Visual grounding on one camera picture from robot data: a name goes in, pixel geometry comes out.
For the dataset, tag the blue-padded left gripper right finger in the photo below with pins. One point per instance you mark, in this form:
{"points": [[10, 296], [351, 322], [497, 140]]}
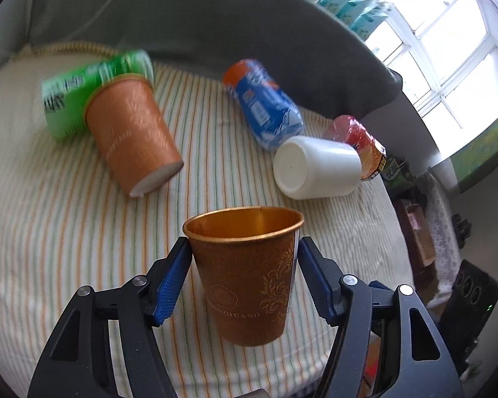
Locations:
{"points": [[413, 360]]}

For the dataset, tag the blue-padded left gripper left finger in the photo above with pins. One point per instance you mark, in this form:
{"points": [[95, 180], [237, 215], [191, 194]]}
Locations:
{"points": [[76, 360]]}

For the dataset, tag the orange paper cup with gold rim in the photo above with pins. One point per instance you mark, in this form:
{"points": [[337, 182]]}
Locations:
{"points": [[246, 258]]}

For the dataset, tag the white plastic cup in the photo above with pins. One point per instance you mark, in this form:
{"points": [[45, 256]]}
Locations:
{"points": [[315, 168]]}

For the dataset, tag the orange paper cup lying down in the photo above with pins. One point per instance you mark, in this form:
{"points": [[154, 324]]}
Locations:
{"points": [[129, 130]]}

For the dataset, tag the green paper bag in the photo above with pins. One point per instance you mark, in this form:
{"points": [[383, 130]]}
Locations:
{"points": [[397, 176]]}

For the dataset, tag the red orange snack bottle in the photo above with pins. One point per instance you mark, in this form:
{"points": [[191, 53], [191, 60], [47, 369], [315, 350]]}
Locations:
{"points": [[346, 129]]}

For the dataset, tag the green plastic bottle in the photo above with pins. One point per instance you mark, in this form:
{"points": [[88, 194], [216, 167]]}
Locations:
{"points": [[65, 97]]}

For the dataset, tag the blue labelled bottle orange cap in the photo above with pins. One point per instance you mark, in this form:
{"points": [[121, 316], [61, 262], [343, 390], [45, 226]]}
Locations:
{"points": [[272, 116]]}

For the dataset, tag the grey back cushion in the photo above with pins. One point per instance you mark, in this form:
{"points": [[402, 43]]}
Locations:
{"points": [[316, 60]]}

